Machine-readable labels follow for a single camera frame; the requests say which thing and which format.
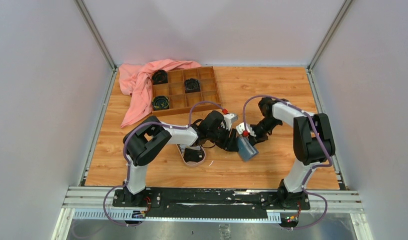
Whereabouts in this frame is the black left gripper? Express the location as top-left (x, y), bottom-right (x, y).
top-left (207, 123), bottom-right (238, 152)

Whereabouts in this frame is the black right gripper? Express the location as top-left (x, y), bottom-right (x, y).
top-left (248, 118), bottom-right (282, 146)

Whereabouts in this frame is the teal leather card holder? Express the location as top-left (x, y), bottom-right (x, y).
top-left (237, 136), bottom-right (259, 162)

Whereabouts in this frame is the pink oval card tray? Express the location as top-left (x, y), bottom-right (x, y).
top-left (177, 144), bottom-right (206, 168)

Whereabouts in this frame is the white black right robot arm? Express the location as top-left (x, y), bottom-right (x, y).
top-left (248, 96), bottom-right (335, 209)

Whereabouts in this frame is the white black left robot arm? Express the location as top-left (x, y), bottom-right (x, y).
top-left (119, 110), bottom-right (238, 207)

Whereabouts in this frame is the black card in tray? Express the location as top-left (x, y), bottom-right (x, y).
top-left (183, 148), bottom-right (205, 164)

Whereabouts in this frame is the rolled dark dotted tie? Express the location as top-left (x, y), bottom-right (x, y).
top-left (184, 78), bottom-right (201, 94)

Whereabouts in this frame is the wooden compartment tray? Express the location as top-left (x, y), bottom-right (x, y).
top-left (151, 66), bottom-right (221, 117)

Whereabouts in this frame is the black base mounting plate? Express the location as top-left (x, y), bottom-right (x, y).
top-left (112, 187), bottom-right (310, 219)

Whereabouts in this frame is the rolled black tie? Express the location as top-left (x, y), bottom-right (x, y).
top-left (151, 69), bottom-right (168, 85)

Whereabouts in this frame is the pink cloth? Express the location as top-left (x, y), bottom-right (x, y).
top-left (119, 58), bottom-right (201, 128)

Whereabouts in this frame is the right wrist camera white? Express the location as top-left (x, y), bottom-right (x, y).
top-left (235, 122), bottom-right (256, 137)

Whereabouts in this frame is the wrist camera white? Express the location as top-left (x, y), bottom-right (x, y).
top-left (235, 122), bottom-right (256, 137)
top-left (221, 109), bottom-right (238, 131)

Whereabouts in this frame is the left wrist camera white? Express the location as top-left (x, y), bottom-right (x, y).
top-left (221, 109), bottom-right (238, 131)

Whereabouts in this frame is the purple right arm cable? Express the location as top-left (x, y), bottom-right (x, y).
top-left (242, 95), bottom-right (334, 231)

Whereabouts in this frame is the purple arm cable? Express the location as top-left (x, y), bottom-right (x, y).
top-left (242, 95), bottom-right (334, 231)
top-left (103, 100), bottom-right (226, 228)

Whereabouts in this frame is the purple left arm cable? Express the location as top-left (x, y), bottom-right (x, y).
top-left (103, 100), bottom-right (226, 228)

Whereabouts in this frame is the aluminium frame rail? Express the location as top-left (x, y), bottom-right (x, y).
top-left (52, 186), bottom-right (372, 240)

